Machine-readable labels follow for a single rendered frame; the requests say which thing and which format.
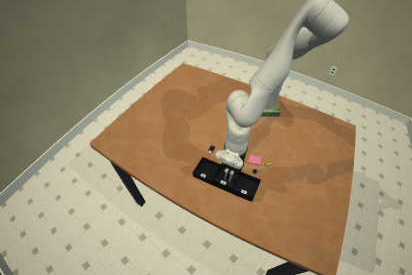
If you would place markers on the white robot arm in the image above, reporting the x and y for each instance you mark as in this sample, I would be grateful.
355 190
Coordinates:
323 17

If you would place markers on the black usb stick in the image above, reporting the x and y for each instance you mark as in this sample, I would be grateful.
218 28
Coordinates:
211 149

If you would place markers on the black rack of bins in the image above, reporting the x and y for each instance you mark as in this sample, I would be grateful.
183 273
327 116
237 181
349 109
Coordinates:
207 168

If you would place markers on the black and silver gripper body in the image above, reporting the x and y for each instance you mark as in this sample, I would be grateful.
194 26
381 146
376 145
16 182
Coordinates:
232 155

